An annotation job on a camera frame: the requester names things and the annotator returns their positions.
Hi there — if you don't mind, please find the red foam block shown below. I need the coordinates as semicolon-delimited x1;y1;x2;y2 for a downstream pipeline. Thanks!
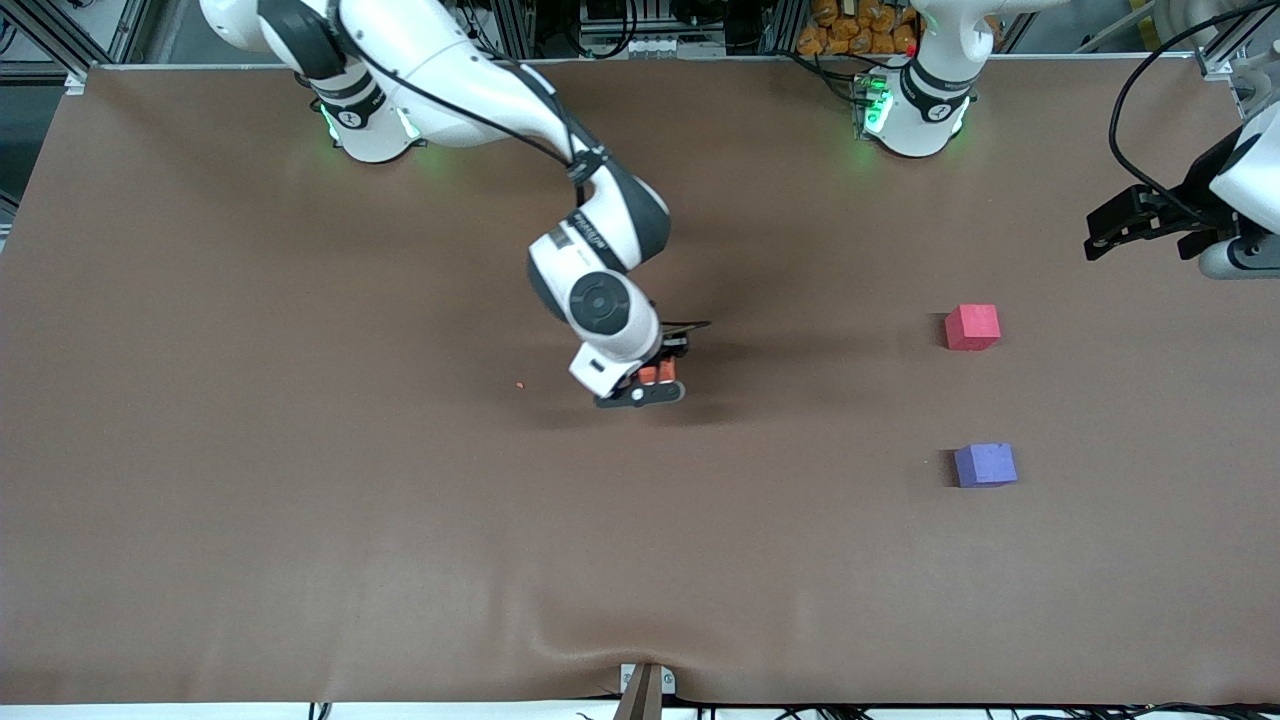
944;304;1002;352

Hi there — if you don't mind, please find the purple foam block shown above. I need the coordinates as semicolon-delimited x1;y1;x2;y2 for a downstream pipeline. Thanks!
953;443;1019;489

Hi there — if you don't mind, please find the brown table mat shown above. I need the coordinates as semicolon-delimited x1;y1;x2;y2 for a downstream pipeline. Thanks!
0;55;1280;707

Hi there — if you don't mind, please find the orange snack packets bag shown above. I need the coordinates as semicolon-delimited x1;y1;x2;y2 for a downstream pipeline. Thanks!
797;0;919;58

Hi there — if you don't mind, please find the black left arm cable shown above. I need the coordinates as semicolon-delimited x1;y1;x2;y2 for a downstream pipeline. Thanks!
1107;5;1280;216

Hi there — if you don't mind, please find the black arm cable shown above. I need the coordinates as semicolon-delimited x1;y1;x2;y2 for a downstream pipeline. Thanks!
1107;5;1280;216
335;0;609;186

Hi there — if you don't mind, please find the aluminium frame profile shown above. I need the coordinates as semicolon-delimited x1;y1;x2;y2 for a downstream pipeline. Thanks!
0;0;151;96
1195;0;1280;113

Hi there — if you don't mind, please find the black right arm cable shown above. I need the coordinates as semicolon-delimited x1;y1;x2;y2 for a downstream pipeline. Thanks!
335;0;609;186

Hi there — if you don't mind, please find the metal table edge bracket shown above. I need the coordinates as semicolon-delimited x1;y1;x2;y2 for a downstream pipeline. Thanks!
615;662;678;720

